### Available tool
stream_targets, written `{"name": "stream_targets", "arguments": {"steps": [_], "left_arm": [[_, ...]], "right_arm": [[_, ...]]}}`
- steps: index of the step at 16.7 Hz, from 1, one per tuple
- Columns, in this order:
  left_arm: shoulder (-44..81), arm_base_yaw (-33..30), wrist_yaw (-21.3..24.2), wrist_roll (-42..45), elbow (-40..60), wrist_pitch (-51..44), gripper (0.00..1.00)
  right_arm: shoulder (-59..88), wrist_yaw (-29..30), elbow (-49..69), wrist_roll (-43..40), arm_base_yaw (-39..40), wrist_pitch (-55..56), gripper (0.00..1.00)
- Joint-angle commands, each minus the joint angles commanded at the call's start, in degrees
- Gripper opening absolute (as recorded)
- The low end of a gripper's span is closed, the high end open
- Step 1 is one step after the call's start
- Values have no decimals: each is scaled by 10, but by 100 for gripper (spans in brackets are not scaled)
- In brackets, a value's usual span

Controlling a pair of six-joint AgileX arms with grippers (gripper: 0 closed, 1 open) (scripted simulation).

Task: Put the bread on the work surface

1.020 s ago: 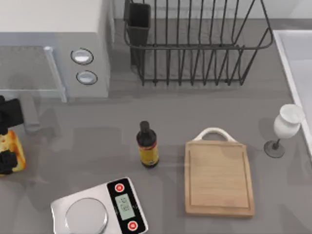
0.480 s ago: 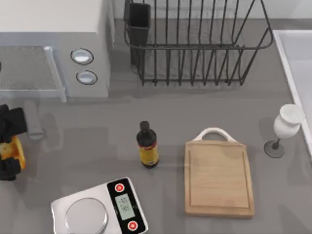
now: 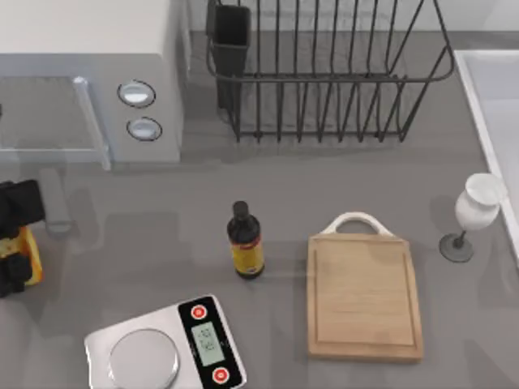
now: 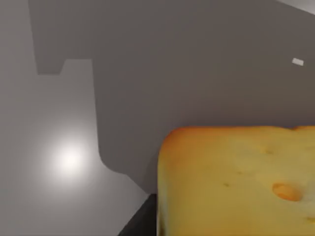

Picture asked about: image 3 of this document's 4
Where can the glass microwave door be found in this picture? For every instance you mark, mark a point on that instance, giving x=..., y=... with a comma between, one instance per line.
x=44, y=113

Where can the small round microwave knob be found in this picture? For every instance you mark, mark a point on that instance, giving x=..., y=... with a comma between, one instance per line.
x=144, y=129

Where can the silver kitchen scale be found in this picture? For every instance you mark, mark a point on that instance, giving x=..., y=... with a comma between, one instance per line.
x=142, y=356

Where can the large round microwave knob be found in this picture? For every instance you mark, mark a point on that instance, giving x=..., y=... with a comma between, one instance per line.
x=136, y=94

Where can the pale microwave oven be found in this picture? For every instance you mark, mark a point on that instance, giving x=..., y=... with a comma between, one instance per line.
x=142, y=32

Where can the dark bottle, yellow label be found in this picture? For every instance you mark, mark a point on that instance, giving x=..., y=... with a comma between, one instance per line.
x=245, y=251

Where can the black cutlery holder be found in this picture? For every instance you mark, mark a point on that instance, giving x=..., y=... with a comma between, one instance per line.
x=230, y=44

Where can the wooden cutting board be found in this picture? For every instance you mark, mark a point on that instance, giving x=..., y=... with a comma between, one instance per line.
x=363, y=300

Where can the white wine glass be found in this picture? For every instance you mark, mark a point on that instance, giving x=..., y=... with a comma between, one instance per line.
x=476, y=206

